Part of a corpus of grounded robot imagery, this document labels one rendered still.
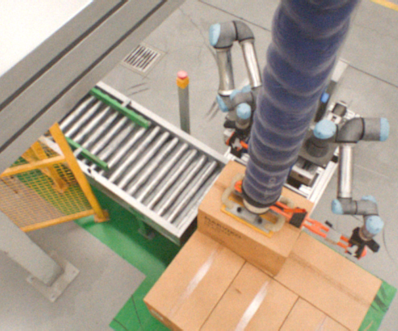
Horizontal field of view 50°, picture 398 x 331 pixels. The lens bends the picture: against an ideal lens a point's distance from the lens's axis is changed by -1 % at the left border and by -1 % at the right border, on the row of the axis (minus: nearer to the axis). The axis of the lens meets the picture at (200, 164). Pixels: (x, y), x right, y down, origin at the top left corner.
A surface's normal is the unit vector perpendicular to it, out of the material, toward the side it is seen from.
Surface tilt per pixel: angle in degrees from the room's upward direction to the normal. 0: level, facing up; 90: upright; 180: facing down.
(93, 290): 0
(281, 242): 0
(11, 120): 90
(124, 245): 0
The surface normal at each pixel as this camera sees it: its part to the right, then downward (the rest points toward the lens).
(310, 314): 0.00, -0.48
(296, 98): 0.11, 0.73
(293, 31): -0.46, 0.66
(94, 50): 0.81, 0.51
